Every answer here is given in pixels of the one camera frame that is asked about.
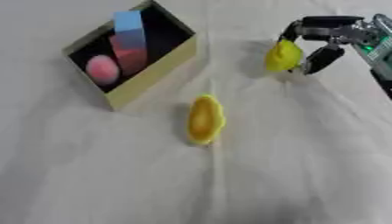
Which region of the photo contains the tan cardboard box black inside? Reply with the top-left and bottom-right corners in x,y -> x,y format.
61,0 -> 200,111

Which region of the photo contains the yellow orange toy fruit half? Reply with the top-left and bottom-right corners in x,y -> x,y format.
185,94 -> 227,146

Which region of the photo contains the blue pink gradient block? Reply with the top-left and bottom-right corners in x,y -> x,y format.
107,10 -> 151,77

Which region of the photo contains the pink toy peach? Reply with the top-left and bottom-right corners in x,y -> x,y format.
84,54 -> 123,87

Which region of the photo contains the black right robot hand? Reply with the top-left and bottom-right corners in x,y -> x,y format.
276,15 -> 371,76

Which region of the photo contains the yellow toy lemon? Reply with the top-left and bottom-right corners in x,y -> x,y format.
263,38 -> 305,73

